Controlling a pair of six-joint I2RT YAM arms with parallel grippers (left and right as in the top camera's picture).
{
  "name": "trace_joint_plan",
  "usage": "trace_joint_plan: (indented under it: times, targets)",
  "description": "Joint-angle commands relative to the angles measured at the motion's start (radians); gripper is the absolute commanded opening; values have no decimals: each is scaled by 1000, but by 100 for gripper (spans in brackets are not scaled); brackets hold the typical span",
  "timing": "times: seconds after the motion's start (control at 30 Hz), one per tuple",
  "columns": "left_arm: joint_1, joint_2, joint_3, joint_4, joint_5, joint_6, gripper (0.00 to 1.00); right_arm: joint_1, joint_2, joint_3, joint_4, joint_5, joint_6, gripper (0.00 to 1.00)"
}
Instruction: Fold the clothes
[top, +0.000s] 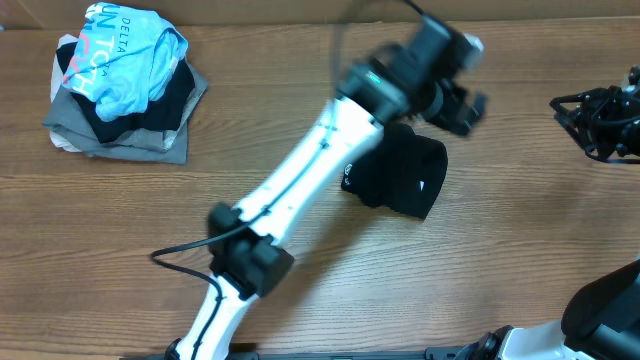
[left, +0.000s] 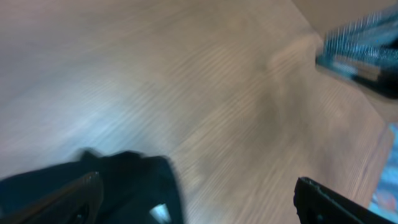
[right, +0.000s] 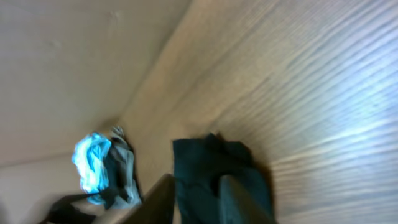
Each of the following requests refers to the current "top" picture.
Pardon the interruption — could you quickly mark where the black t-shirt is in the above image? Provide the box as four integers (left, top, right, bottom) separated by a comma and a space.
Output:
341, 123, 448, 220

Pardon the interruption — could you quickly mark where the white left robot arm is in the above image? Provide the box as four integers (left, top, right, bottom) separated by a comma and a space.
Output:
164, 15, 484, 360

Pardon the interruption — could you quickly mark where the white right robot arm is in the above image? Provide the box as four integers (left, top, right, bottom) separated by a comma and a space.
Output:
455, 65, 639, 360

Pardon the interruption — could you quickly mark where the grey folded garment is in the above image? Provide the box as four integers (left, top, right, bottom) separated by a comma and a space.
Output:
43, 64, 209, 165

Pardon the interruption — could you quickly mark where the black folded garment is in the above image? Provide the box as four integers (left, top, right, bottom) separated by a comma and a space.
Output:
70, 60, 196, 144

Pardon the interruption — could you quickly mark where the light blue printed t-shirt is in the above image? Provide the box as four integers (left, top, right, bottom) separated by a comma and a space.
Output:
63, 2, 188, 122

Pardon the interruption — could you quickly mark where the white folded garment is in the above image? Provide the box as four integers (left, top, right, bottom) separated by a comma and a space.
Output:
49, 34, 80, 153

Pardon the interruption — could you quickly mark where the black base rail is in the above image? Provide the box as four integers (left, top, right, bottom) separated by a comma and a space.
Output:
226, 344, 476, 360

